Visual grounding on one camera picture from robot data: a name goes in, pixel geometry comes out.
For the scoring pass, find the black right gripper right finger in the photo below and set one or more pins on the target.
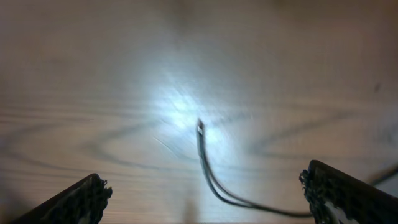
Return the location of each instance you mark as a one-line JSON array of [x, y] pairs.
[[336, 197]]

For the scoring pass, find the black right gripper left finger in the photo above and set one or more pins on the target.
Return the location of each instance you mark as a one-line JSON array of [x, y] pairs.
[[82, 203]]

